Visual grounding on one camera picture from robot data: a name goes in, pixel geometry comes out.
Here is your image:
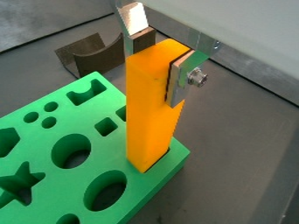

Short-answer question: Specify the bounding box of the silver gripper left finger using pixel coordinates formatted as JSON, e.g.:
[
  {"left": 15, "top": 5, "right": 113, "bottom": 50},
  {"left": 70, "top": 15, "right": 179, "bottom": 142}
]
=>
[{"left": 115, "top": 0, "right": 157, "bottom": 55}]

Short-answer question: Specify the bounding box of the black curved holder stand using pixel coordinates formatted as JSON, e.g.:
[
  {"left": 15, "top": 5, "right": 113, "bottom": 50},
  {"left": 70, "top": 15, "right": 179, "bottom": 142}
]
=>
[{"left": 55, "top": 33, "right": 126, "bottom": 79}]

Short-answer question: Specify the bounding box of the green foam shape-sorter block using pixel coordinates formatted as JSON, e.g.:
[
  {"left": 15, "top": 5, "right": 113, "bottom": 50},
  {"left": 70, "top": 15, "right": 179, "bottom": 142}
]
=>
[{"left": 0, "top": 73, "right": 190, "bottom": 224}]

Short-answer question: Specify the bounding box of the orange rectangular block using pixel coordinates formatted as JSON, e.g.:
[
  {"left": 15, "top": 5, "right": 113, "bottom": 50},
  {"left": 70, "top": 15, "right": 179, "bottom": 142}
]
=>
[{"left": 126, "top": 38, "right": 189, "bottom": 172}]

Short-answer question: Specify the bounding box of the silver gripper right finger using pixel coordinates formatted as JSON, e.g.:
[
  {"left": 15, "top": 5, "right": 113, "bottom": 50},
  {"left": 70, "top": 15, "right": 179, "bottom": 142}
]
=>
[{"left": 165, "top": 28, "right": 221, "bottom": 108}]

